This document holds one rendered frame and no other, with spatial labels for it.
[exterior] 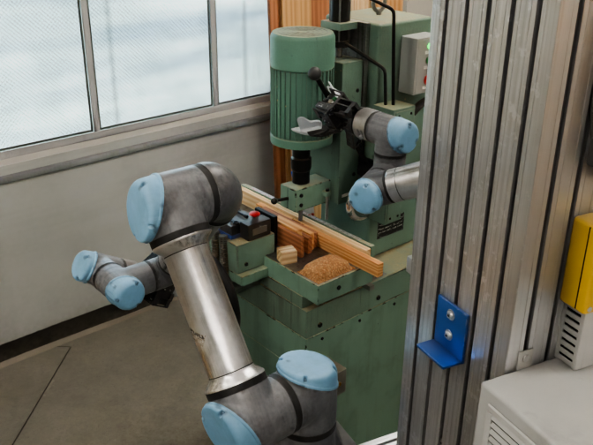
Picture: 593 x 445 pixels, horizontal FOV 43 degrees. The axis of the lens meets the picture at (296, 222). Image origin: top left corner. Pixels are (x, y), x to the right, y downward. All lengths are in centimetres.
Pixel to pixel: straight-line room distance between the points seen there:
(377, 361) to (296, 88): 91
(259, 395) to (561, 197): 63
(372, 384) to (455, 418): 117
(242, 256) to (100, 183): 133
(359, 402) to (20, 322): 158
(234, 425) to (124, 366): 199
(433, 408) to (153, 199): 60
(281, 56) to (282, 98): 11
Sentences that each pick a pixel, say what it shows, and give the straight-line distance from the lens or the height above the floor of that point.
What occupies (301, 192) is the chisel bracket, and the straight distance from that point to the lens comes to 215.
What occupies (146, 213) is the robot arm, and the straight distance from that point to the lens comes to 135.
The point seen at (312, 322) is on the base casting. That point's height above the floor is 76.
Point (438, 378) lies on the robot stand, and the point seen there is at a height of 112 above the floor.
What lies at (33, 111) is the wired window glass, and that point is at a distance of 318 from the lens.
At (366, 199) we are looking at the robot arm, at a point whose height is 125.
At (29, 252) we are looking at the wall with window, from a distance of 327.
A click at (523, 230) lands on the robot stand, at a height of 146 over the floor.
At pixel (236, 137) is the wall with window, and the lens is 365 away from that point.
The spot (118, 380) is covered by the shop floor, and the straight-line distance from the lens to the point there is 322.
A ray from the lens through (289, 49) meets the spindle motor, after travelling 200.
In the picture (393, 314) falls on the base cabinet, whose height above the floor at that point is 65.
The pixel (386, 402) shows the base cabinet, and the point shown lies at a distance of 255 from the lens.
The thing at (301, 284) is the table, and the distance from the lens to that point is 204.
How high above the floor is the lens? 188
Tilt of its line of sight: 25 degrees down
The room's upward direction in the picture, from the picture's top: 1 degrees clockwise
